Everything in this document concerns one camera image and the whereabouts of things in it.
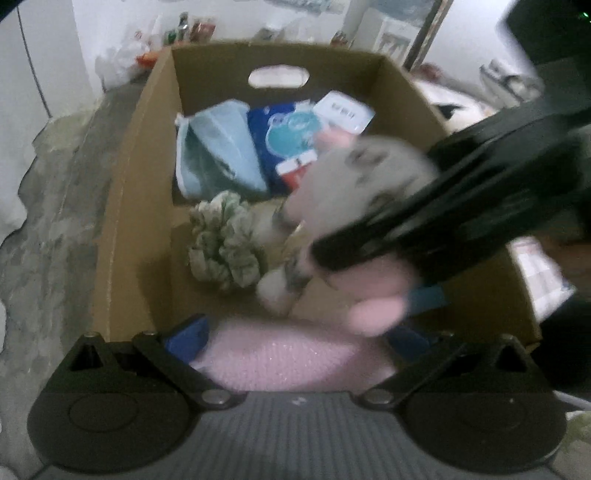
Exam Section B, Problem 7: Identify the pink knitted cloth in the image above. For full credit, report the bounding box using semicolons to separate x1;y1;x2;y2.
190;317;397;393

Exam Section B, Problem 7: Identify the red snack bag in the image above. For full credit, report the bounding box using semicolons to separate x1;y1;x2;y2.
135;51;160;69

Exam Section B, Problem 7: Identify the wooden framed picture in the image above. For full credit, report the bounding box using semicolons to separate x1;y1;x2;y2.
403;0;454;71

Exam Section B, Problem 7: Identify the brown cardboard box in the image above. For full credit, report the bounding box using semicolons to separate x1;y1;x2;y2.
89;42;541;345

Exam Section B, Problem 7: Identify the black-haired red-dress plush doll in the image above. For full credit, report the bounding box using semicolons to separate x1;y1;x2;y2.
432;102;497;133

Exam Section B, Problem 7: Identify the red toothpaste tube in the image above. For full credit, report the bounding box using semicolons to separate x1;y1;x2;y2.
276;150;318;192

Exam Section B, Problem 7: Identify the person's right hand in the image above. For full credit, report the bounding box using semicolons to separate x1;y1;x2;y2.
534;222;590;259

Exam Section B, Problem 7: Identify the green fabric scrunchie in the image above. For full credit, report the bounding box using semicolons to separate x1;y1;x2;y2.
187;191;264;291

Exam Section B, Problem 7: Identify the pink round plush toy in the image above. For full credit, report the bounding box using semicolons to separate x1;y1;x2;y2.
252;128;438;337

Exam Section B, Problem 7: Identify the white yogurt cup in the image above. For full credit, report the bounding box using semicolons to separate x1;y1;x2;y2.
312;90;375;135

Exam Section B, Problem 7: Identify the white water dispenser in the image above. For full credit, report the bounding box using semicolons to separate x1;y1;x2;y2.
353;8;420;65

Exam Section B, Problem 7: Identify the blue microfiber cloth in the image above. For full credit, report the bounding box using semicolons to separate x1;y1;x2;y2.
175;99;270;201

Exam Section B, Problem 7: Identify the blue wet wipes pack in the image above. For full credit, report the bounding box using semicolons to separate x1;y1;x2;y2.
246;100;324;196

